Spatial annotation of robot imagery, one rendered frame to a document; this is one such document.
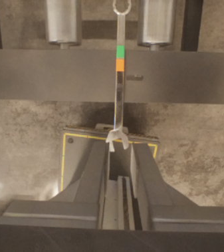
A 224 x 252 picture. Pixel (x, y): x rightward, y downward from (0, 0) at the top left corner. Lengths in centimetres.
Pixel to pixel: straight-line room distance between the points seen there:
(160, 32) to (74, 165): 105
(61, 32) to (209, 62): 42
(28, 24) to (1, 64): 131
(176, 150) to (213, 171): 42
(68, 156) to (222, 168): 138
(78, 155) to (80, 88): 102
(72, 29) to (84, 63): 30
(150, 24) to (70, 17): 24
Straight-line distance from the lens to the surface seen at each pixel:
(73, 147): 131
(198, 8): 80
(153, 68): 34
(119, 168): 134
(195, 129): 170
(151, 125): 158
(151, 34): 61
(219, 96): 38
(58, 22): 63
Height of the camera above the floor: 150
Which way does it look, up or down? 74 degrees down
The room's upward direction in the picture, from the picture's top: 174 degrees counter-clockwise
